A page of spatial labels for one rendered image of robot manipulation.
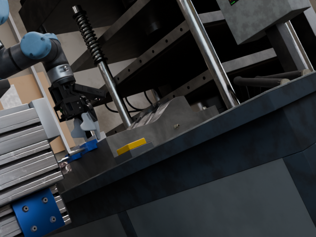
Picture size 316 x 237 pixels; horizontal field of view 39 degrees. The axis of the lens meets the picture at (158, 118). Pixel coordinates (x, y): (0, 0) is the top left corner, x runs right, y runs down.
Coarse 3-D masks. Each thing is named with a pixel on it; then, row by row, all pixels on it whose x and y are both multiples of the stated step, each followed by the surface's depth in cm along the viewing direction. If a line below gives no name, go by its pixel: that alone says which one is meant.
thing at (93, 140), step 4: (92, 136) 138; (104, 136) 139; (88, 140) 140; (92, 140) 136; (96, 140) 137; (100, 140) 137; (84, 144) 135; (88, 144) 135; (92, 144) 135; (80, 148) 135; (84, 148) 135; (88, 148) 134; (92, 148) 135; (96, 148) 137; (72, 152) 132; (76, 152) 133; (84, 152) 136
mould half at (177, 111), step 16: (160, 112) 150; (176, 112) 152; (192, 112) 156; (208, 112) 161; (128, 128) 168; (144, 128) 141; (160, 128) 145; (96, 144) 136; (112, 144) 132; (80, 160) 145; (96, 160) 138; (112, 160) 132; (80, 176) 148
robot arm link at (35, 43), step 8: (32, 32) 125; (24, 40) 125; (32, 40) 125; (40, 40) 125; (48, 40) 128; (16, 48) 128; (24, 48) 125; (32, 48) 125; (40, 48) 125; (48, 48) 128; (56, 48) 134; (16, 56) 127; (24, 56) 127; (32, 56) 125; (40, 56) 127; (48, 56) 130; (24, 64) 129; (32, 64) 130
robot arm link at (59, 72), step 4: (64, 64) 137; (68, 64) 139; (52, 68) 136; (56, 68) 136; (60, 68) 136; (64, 68) 136; (68, 68) 138; (48, 72) 137; (52, 72) 136; (56, 72) 136; (60, 72) 136; (64, 72) 137; (68, 72) 137; (72, 72) 140; (48, 76) 138; (52, 76) 137; (56, 76) 136; (60, 76) 136; (64, 76) 136; (68, 76) 138; (72, 76) 140; (52, 80) 137; (56, 80) 136
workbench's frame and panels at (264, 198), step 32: (288, 96) 83; (224, 128) 89; (256, 128) 89; (288, 128) 84; (160, 160) 106; (192, 160) 105; (224, 160) 98; (256, 160) 92; (288, 160) 86; (64, 192) 144; (96, 192) 140; (128, 192) 127; (160, 192) 117; (192, 192) 108; (224, 192) 101; (256, 192) 94; (288, 192) 88; (96, 224) 145; (128, 224) 132; (160, 224) 121; (192, 224) 112; (224, 224) 103; (256, 224) 97; (288, 224) 90
